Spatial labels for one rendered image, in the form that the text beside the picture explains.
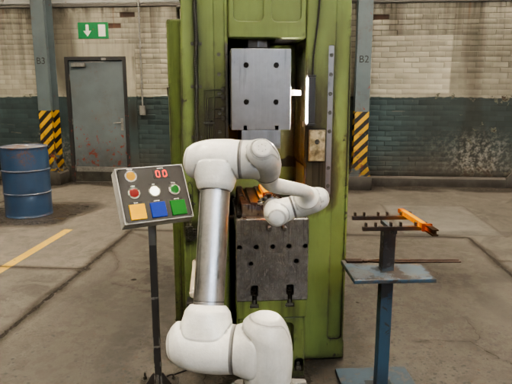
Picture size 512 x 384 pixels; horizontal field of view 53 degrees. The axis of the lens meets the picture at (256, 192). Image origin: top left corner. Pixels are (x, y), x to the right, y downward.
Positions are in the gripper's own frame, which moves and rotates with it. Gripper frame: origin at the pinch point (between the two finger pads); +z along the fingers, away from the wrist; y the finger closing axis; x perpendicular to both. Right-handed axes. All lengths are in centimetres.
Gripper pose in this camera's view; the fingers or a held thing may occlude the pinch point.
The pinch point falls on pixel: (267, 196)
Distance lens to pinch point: 255.3
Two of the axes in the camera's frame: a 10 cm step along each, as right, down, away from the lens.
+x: 0.0, -9.8, -2.0
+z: -0.8, -2.0, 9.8
